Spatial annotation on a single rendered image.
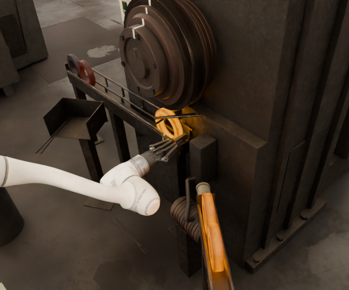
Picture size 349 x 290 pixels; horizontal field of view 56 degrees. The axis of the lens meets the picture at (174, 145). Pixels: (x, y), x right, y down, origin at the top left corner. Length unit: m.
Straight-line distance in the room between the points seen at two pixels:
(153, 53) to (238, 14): 0.31
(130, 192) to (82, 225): 1.03
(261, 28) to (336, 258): 1.40
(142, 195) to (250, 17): 0.71
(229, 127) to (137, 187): 0.45
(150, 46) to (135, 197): 0.54
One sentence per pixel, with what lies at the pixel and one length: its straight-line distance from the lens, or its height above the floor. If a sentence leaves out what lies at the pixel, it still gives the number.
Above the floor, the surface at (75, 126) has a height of 0.60.
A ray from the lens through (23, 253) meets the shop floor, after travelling 2.24.
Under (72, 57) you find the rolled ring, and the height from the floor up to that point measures 0.76.
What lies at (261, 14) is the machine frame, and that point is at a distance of 1.13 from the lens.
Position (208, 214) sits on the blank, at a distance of 1.18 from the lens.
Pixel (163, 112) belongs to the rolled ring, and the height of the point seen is 0.83.
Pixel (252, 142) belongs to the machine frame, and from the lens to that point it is 1.30.
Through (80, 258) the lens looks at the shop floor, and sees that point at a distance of 2.09.
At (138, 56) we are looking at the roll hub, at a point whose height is 1.16.
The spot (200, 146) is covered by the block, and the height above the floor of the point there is 0.80.
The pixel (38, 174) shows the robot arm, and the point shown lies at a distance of 1.19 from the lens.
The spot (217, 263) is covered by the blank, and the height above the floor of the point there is 0.75.
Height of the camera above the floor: 1.69
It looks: 40 degrees down
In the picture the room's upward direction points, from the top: 5 degrees counter-clockwise
